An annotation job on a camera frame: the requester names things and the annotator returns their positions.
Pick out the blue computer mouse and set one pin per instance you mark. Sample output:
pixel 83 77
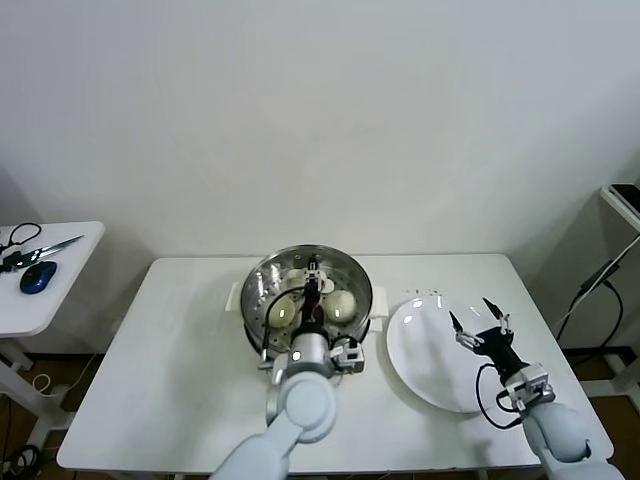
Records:
pixel 37 277

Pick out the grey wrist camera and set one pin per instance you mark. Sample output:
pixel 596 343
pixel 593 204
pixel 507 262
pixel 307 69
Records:
pixel 530 382
pixel 350 356

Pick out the white steamed baozi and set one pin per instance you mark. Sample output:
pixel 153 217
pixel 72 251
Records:
pixel 341 305
pixel 327 285
pixel 282 312
pixel 296 275

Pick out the white round plate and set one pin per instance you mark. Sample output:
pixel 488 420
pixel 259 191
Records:
pixel 425 360

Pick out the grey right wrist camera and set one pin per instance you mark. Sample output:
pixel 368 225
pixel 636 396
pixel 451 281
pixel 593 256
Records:
pixel 530 382

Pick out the stainless steel steamer tray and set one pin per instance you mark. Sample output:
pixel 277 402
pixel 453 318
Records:
pixel 381 300

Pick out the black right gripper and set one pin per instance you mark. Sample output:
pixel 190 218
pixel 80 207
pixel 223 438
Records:
pixel 497 345

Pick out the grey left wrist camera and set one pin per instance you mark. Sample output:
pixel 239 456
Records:
pixel 350 356

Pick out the black power adapter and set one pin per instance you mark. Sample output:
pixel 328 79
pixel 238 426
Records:
pixel 597 279

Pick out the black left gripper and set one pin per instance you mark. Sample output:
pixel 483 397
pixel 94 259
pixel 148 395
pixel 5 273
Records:
pixel 312 317

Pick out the white metal rack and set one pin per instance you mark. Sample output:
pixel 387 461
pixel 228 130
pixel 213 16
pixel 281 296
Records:
pixel 622 220

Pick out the black device on rack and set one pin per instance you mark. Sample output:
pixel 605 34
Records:
pixel 627 192

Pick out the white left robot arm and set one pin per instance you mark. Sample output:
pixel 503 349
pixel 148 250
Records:
pixel 300 400

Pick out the white side table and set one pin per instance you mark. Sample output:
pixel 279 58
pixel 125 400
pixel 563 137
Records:
pixel 65 300

